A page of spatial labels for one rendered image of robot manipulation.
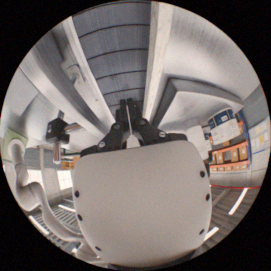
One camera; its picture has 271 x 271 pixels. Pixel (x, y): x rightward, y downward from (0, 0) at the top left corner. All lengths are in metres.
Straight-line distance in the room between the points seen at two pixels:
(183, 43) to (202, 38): 0.05
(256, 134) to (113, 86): 4.33
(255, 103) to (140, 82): 4.38
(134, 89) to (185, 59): 0.14
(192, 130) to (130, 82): 0.32
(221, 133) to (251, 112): 3.97
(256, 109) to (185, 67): 4.24
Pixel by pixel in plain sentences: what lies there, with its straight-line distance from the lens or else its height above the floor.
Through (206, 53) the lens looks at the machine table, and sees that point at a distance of 0.25.
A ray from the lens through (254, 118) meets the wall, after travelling 4.39.
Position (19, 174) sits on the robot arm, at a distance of 0.61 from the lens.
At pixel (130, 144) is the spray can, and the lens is 0.16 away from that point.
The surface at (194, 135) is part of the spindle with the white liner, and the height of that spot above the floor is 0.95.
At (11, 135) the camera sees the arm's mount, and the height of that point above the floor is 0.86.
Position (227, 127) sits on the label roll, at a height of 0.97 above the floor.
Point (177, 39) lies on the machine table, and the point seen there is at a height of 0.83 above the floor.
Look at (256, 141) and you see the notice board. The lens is 4.35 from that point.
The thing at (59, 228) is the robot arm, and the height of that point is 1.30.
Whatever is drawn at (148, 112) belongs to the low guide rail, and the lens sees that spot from 0.17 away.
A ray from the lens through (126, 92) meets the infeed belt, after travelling 0.17.
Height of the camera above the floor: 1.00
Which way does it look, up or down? 16 degrees down
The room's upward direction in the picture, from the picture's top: 170 degrees clockwise
